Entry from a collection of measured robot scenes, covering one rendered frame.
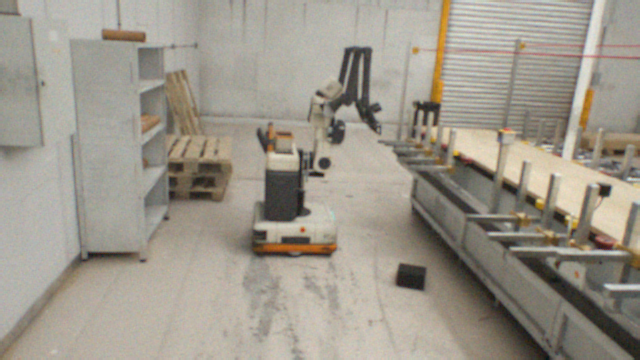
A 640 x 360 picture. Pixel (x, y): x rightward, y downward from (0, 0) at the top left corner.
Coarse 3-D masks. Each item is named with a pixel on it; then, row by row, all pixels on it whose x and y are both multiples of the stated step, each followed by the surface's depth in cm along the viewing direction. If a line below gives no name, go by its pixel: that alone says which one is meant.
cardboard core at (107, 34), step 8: (104, 32) 348; (112, 32) 348; (120, 32) 349; (128, 32) 350; (136, 32) 351; (144, 32) 353; (112, 40) 352; (120, 40) 352; (128, 40) 352; (136, 40) 352; (144, 40) 354
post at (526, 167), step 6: (522, 162) 243; (528, 162) 240; (522, 168) 243; (528, 168) 241; (522, 174) 243; (528, 174) 242; (522, 180) 243; (528, 180) 243; (522, 186) 243; (522, 192) 244; (516, 198) 248; (522, 198) 245; (516, 204) 248; (522, 204) 246; (516, 210) 247; (522, 210) 247; (510, 228) 252; (516, 228) 250
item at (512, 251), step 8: (512, 248) 193; (520, 248) 193; (528, 248) 194; (536, 248) 194; (544, 248) 195; (552, 248) 196; (560, 248) 196; (568, 248) 197; (576, 248) 197; (512, 256) 192; (520, 256) 193; (528, 256) 193; (536, 256) 193; (544, 256) 194; (552, 256) 194
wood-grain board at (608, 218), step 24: (456, 144) 390; (480, 144) 397; (552, 168) 325; (576, 168) 330; (528, 192) 267; (576, 192) 268; (624, 192) 275; (576, 216) 226; (600, 216) 228; (624, 216) 231
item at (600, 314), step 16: (432, 176) 365; (448, 192) 333; (464, 208) 306; (480, 208) 293; (480, 224) 283; (496, 224) 267; (560, 288) 206; (576, 288) 197; (576, 304) 195; (592, 304) 186; (592, 320) 186; (608, 320) 177; (624, 320) 175; (608, 336) 177; (624, 336) 169
